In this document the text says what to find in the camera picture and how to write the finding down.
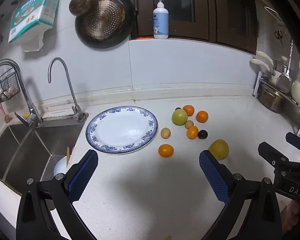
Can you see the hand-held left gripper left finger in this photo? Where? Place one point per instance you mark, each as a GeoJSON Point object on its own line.
{"type": "Point", "coordinates": [83, 177]}

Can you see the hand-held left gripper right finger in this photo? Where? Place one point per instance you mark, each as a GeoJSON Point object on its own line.
{"type": "Point", "coordinates": [213, 177]}

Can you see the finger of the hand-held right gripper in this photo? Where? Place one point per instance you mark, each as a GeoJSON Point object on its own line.
{"type": "Point", "coordinates": [296, 141]}
{"type": "Point", "coordinates": [270, 152]}

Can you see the yellow-green round fruit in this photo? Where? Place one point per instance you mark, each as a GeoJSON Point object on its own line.
{"type": "Point", "coordinates": [219, 149]}

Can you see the orange mandarin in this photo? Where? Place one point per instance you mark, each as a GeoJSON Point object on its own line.
{"type": "Point", "coordinates": [192, 132]}
{"type": "Point", "coordinates": [165, 150]}
{"type": "Point", "coordinates": [202, 116]}
{"type": "Point", "coordinates": [188, 110]}

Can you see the small brown fruit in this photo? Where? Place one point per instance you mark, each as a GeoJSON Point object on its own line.
{"type": "Point", "coordinates": [165, 133]}
{"type": "Point", "coordinates": [189, 124]}

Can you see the blue patterned white plate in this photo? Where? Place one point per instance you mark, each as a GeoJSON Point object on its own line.
{"type": "Point", "coordinates": [120, 130]}

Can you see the person's right hand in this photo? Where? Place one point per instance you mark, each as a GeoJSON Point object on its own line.
{"type": "Point", "coordinates": [293, 213]}

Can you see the white bowl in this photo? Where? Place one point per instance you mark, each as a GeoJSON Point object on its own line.
{"type": "Point", "coordinates": [60, 167]}

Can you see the wooden chopsticks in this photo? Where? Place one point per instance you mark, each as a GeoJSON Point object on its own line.
{"type": "Point", "coordinates": [68, 156]}

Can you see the steel pot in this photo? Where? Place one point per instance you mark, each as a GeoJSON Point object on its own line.
{"type": "Point", "coordinates": [271, 98]}

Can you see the steel sink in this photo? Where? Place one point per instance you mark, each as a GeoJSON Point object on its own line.
{"type": "Point", "coordinates": [27, 152]}

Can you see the steel spatula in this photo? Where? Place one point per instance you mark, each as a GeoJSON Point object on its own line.
{"type": "Point", "coordinates": [285, 80]}

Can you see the steel kitchen rack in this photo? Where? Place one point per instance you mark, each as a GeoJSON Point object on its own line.
{"type": "Point", "coordinates": [257, 85]}

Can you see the green round fruit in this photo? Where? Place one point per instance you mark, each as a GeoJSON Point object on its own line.
{"type": "Point", "coordinates": [179, 116]}

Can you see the slim gooseneck faucet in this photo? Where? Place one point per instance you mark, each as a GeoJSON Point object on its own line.
{"type": "Point", "coordinates": [70, 85]}

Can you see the black scissors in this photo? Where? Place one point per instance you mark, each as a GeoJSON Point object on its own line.
{"type": "Point", "coordinates": [279, 36]}

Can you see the large steel faucet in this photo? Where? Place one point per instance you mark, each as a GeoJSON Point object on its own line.
{"type": "Point", "coordinates": [22, 85]}

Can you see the perforated metal colander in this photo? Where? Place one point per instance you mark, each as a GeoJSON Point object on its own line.
{"type": "Point", "coordinates": [105, 21]}

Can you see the white pump soap bottle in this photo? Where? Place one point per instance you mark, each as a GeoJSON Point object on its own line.
{"type": "Point", "coordinates": [161, 22]}

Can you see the green paper towel pack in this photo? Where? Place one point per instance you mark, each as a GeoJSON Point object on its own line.
{"type": "Point", "coordinates": [31, 12]}

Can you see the dark wooden window frame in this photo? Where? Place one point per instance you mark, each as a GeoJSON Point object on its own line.
{"type": "Point", "coordinates": [202, 12]}

